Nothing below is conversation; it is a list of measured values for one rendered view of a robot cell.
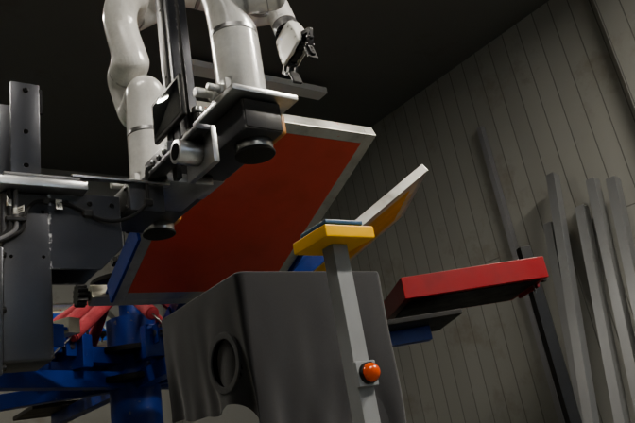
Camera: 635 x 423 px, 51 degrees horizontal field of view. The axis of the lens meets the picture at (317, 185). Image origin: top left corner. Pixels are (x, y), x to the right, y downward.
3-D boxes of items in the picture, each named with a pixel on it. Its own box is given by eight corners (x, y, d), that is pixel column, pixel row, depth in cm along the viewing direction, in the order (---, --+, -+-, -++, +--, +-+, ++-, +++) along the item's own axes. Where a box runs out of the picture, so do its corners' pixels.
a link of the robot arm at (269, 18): (243, -13, 192) (232, 14, 198) (252, 10, 186) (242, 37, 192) (290, -6, 199) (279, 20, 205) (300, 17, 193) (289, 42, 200)
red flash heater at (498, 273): (513, 303, 317) (506, 279, 322) (550, 279, 275) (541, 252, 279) (387, 323, 310) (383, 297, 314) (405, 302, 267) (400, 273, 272)
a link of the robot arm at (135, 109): (130, 126, 157) (127, 67, 162) (121, 150, 167) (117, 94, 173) (172, 127, 161) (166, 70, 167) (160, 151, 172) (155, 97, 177)
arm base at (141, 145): (123, 182, 148) (119, 120, 153) (104, 203, 157) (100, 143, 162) (188, 188, 157) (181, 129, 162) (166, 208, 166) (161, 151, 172)
